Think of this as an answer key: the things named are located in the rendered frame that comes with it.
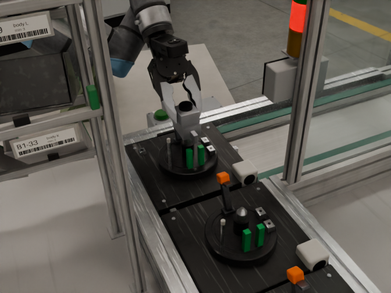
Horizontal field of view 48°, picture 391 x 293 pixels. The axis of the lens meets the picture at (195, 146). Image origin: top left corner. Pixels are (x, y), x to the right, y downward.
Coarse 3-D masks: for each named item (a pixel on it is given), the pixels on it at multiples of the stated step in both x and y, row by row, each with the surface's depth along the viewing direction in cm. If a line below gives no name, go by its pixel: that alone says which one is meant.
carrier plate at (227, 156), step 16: (208, 128) 114; (144, 144) 109; (160, 144) 109; (224, 144) 108; (144, 160) 104; (224, 160) 103; (240, 160) 103; (144, 176) 100; (160, 176) 100; (208, 176) 99; (160, 192) 96; (176, 192) 95; (192, 192) 95; (208, 192) 95; (160, 208) 92; (176, 208) 93
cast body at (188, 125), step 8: (184, 104) 94; (192, 104) 94; (184, 112) 93; (192, 112) 93; (184, 120) 93; (192, 120) 94; (176, 128) 97; (184, 128) 94; (192, 128) 94; (200, 128) 95; (184, 136) 94; (192, 136) 94
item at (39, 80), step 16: (0, 64) 59; (16, 64) 59; (32, 64) 60; (48, 64) 60; (64, 64) 61; (0, 80) 59; (16, 80) 60; (32, 80) 60; (48, 80) 61; (64, 80) 61; (0, 96) 60; (16, 96) 60; (32, 96) 61; (48, 96) 61; (64, 96) 62; (0, 112) 60; (16, 112) 61
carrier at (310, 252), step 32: (256, 192) 95; (192, 224) 88; (224, 224) 75; (256, 224) 85; (288, 224) 88; (192, 256) 82; (224, 256) 80; (256, 256) 79; (288, 256) 82; (320, 256) 79; (224, 288) 77; (256, 288) 76
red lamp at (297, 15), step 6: (294, 6) 76; (300, 6) 75; (294, 12) 77; (300, 12) 76; (294, 18) 77; (300, 18) 77; (294, 24) 78; (300, 24) 77; (294, 30) 79; (300, 30) 78
